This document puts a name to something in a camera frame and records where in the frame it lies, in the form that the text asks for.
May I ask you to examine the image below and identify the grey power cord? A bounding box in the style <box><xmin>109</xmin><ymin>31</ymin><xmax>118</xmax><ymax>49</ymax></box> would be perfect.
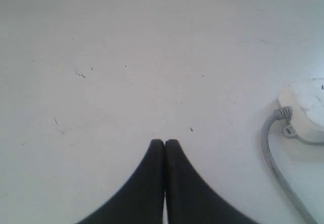
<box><xmin>260</xmin><ymin>105</ymin><xmax>318</xmax><ymax>224</ymax></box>

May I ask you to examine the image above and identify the white five-socket power strip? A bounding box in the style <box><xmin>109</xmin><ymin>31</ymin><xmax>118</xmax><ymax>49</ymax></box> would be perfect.
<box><xmin>277</xmin><ymin>78</ymin><xmax>323</xmax><ymax>145</ymax></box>

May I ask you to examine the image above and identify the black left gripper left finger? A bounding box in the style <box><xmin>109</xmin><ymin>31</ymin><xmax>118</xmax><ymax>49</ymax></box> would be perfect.
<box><xmin>80</xmin><ymin>139</ymin><xmax>165</xmax><ymax>223</ymax></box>

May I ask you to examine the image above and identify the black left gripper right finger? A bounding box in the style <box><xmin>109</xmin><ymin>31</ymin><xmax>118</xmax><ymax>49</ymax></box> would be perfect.
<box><xmin>165</xmin><ymin>139</ymin><xmax>255</xmax><ymax>223</ymax></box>

